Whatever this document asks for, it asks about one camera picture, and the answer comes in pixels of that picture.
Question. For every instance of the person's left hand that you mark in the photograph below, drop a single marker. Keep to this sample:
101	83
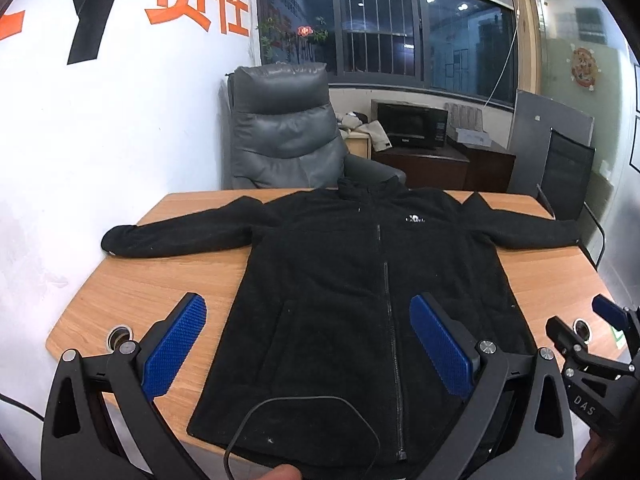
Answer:
282	474

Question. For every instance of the round orange door sticker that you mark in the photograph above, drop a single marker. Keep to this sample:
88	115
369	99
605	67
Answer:
583	67

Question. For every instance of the grey leather office chair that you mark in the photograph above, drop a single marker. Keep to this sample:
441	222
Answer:
280	130

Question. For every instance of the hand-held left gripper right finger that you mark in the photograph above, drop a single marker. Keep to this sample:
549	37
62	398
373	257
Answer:
442	345

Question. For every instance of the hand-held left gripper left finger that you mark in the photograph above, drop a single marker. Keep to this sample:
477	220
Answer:
175	345

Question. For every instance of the grey board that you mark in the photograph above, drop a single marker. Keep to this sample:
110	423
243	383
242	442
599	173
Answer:
535	130

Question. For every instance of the dark wooden cabinet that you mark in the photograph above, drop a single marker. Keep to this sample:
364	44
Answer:
440	167

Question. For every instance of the grey ribbed panel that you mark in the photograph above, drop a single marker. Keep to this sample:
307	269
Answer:
465	116

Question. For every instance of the black mesh chair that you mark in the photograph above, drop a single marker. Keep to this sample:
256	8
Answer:
567	175

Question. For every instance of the light wooden cabinet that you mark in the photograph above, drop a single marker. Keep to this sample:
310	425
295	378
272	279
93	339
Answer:
357	146

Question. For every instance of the white flat box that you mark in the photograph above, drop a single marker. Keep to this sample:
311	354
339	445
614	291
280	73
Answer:
472	136

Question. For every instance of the dark window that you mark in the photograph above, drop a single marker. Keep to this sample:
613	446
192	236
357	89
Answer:
380	25

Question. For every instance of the black microwave oven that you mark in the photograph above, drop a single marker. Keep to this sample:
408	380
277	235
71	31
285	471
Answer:
410	125

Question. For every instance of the glass door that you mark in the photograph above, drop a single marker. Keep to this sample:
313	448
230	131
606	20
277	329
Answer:
565	25

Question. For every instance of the green potted plant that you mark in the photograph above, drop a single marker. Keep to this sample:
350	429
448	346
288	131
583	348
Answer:
272	40

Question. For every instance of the beige cloth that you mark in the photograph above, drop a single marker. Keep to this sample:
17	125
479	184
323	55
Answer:
372	132

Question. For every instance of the black fleece jacket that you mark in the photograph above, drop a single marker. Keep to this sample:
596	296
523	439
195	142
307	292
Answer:
325	285

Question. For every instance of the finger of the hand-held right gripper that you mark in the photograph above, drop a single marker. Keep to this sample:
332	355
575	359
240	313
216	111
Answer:
567	337
610	311

